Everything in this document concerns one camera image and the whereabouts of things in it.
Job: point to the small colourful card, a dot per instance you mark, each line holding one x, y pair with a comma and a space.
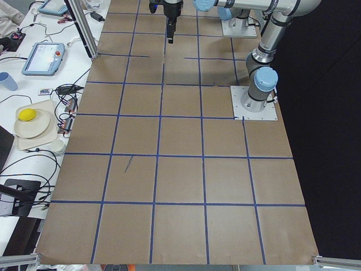
45, 91

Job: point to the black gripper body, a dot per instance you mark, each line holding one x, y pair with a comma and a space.
171, 10

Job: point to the black power adapter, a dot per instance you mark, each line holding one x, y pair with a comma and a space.
96, 16

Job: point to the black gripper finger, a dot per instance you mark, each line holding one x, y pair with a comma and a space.
170, 29

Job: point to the aluminium frame post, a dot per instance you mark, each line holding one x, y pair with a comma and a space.
79, 18

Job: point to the beige square tray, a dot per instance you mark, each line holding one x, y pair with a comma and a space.
49, 135

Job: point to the white paper cup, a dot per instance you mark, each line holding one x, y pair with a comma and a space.
58, 147

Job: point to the beige plate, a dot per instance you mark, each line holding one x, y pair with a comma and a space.
30, 129

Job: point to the usb hub with cables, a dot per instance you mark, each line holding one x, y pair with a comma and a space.
66, 109

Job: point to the blue teach pendant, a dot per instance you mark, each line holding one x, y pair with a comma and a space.
44, 59
53, 7

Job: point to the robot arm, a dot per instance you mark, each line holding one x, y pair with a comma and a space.
236, 17
282, 13

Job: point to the yellow lemon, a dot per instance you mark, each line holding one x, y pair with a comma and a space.
27, 114

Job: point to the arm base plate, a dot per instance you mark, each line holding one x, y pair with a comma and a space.
239, 28
245, 108

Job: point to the black electronics box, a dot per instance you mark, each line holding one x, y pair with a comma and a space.
20, 194

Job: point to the blue plastic cup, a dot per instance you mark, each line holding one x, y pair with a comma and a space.
8, 82

